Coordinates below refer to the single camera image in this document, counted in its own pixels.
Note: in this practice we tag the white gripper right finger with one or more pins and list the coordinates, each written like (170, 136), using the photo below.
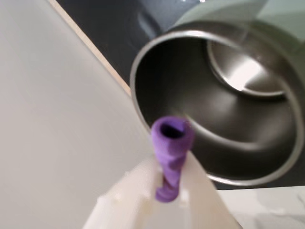
(202, 205)

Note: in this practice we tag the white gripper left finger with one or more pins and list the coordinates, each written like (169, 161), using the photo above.
(128, 205)

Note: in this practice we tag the sage green steel-lined cup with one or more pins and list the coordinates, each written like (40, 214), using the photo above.
(238, 119)

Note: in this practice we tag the dark grey board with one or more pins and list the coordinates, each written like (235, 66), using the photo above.
(107, 28)

